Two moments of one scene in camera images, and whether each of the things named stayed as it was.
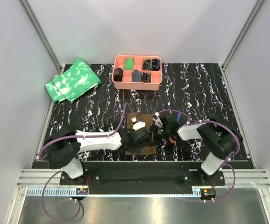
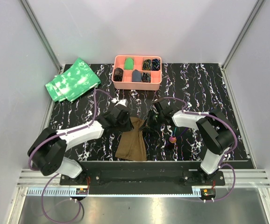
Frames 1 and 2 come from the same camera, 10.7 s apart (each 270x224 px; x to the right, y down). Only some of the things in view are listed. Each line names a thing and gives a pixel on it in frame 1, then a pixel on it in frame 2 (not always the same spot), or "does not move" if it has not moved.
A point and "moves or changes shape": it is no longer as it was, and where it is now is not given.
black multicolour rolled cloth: (146, 65) does not move
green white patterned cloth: (74, 83) does not move
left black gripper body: (137, 148) to (124, 126)
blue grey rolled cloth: (136, 76) does not move
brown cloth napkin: (147, 118) moves or changes shape
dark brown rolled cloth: (118, 74) does not move
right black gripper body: (159, 133) to (155, 119)
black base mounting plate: (144, 174) does not move
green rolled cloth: (129, 64) does not move
